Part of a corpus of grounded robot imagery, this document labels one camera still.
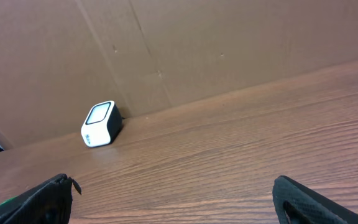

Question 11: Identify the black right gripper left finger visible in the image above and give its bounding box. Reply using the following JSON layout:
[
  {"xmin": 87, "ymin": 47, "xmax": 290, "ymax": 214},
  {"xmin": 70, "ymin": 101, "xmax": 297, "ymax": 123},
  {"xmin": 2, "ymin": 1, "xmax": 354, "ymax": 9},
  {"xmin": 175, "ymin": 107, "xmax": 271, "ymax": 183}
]
[{"xmin": 0, "ymin": 174, "xmax": 81, "ymax": 224}]

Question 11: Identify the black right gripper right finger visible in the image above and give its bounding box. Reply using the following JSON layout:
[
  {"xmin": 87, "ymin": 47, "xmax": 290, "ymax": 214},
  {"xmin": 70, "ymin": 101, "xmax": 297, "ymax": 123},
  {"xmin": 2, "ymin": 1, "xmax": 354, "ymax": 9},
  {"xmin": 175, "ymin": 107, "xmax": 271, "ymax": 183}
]
[{"xmin": 272, "ymin": 175, "xmax": 358, "ymax": 224}]

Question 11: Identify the white barcode scanner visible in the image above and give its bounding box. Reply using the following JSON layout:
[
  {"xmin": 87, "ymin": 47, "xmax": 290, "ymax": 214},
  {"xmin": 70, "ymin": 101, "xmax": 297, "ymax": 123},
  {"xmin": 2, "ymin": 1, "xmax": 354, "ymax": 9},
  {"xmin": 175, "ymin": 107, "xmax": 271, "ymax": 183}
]
[{"xmin": 81, "ymin": 101, "xmax": 123, "ymax": 147}]

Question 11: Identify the cardboard back board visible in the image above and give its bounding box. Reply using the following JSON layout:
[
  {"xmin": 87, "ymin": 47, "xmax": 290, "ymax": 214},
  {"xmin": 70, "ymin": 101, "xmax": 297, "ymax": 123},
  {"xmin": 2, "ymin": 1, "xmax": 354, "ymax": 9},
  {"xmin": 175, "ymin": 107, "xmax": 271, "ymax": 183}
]
[{"xmin": 0, "ymin": 0, "xmax": 358, "ymax": 149}]

